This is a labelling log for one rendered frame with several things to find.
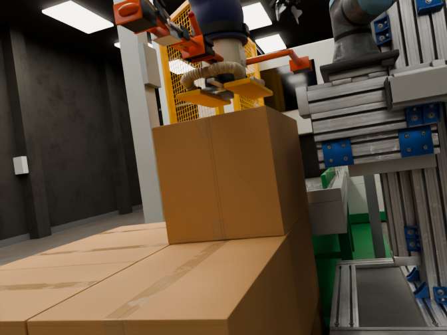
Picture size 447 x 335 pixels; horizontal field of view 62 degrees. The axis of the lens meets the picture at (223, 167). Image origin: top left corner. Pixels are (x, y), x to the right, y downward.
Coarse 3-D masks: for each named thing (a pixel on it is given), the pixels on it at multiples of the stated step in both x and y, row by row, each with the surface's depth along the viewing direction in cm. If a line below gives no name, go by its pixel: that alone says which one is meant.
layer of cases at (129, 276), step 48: (96, 240) 162; (144, 240) 143; (240, 240) 116; (288, 240) 114; (0, 288) 97; (48, 288) 90; (96, 288) 84; (144, 288) 79; (192, 288) 74; (240, 288) 70; (288, 288) 104
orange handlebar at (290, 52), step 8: (120, 8) 88; (128, 8) 88; (136, 8) 88; (160, 24) 98; (152, 32) 103; (184, 40) 112; (192, 40) 116; (176, 48) 117; (184, 48) 117; (216, 56) 135; (256, 56) 148; (264, 56) 147; (272, 56) 146; (280, 56) 145; (296, 56) 151; (248, 64) 150; (296, 64) 162
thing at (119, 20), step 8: (128, 0) 89; (136, 0) 89; (144, 8) 90; (120, 16) 90; (128, 16) 90; (136, 16) 89; (144, 16) 90; (152, 16) 94; (120, 24) 91; (128, 24) 92; (136, 24) 92; (144, 24) 93; (152, 24) 94; (136, 32) 98
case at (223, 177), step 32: (160, 128) 126; (192, 128) 122; (224, 128) 118; (256, 128) 115; (288, 128) 146; (160, 160) 126; (192, 160) 122; (224, 160) 119; (256, 160) 115; (288, 160) 136; (192, 192) 123; (224, 192) 119; (256, 192) 116; (288, 192) 128; (192, 224) 123; (224, 224) 120; (256, 224) 116; (288, 224) 121
